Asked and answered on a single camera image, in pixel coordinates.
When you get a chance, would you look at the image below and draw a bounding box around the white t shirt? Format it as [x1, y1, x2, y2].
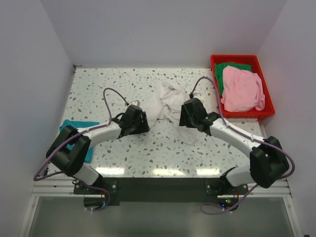
[140, 82, 196, 145]

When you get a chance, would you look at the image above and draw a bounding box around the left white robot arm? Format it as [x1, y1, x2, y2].
[46, 105, 150, 194]

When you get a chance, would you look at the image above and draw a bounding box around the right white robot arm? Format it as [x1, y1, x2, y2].
[179, 98, 290, 194]

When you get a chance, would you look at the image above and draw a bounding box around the green t shirt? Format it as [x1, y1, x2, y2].
[213, 62, 252, 96]

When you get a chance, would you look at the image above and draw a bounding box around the red plastic bin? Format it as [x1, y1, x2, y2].
[210, 54, 275, 120]

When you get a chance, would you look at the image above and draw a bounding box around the pink t shirt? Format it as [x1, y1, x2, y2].
[221, 66, 265, 112]

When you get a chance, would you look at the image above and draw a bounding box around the teal folded t shirt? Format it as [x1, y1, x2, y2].
[59, 119, 100, 163]

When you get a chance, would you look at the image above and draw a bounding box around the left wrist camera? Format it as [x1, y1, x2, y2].
[130, 100, 140, 107]

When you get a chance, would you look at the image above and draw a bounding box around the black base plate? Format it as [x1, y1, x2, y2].
[73, 177, 248, 209]

